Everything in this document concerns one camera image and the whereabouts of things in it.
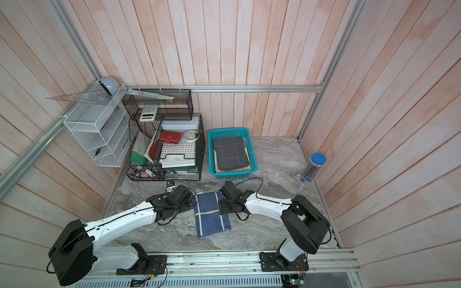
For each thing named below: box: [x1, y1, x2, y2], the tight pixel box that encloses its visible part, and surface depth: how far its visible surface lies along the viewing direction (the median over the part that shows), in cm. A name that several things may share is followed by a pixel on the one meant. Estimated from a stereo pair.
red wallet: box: [159, 130, 184, 144], surface depth 92 cm
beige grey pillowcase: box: [213, 147, 252, 173], surface depth 100 cm
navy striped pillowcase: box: [193, 192, 232, 238], surface depth 87 cm
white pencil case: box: [160, 116, 200, 131], surface depth 97 cm
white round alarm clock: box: [98, 76, 120, 96], surface depth 85 cm
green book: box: [129, 131, 151, 166], surface depth 105 cm
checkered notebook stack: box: [159, 129, 197, 168], surface depth 89 cm
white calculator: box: [139, 104, 158, 122], surface depth 100 cm
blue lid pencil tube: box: [300, 152, 328, 184], surface depth 89 cm
